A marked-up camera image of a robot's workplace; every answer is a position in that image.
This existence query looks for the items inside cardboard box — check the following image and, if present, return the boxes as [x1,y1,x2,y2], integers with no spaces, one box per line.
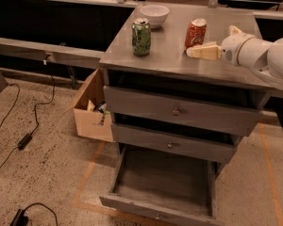
[87,100,110,126]

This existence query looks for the black power brick lower left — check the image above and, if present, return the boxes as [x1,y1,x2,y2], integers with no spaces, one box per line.
[9,202,58,226]

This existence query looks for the grey metal railing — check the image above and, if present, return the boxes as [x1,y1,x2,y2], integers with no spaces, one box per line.
[0,38,104,69]

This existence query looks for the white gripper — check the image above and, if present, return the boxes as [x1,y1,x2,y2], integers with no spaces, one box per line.
[186,25,254,66]

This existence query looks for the cardboard box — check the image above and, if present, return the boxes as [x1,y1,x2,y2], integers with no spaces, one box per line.
[65,69,113,142]

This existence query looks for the green soda can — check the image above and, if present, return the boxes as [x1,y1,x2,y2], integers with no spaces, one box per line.
[132,18,151,57]

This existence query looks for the grey middle drawer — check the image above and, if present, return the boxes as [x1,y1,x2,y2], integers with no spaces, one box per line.
[111,123,237,163]

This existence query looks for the open grey bottom drawer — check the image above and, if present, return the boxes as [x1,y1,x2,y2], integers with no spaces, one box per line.
[100,145,225,226]

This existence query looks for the red coke can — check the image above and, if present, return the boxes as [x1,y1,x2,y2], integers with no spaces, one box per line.
[185,18,207,49]

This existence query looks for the white ceramic bowl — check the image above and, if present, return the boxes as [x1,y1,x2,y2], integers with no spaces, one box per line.
[140,5,169,28]

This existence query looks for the black power adapter with cable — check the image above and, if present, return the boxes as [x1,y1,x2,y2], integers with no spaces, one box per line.
[0,75,57,186]

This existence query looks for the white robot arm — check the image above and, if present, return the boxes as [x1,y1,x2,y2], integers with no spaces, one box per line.
[186,25,283,90]

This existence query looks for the grey drawer cabinet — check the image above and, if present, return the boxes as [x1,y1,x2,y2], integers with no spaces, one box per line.
[98,2,279,226]

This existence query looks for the grey top drawer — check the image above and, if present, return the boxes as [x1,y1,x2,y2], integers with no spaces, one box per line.
[104,86,260,136]

